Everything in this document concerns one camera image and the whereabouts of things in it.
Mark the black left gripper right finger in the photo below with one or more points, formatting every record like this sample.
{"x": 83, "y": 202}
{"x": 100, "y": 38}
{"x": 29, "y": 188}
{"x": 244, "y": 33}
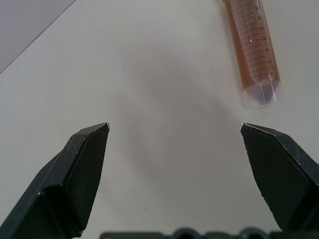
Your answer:
{"x": 284, "y": 174}

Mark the clear tube with orange liquid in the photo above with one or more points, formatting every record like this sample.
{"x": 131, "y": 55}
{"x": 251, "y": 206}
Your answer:
{"x": 254, "y": 49}

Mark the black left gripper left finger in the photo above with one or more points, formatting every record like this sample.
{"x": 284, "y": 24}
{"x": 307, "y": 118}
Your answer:
{"x": 62, "y": 184}

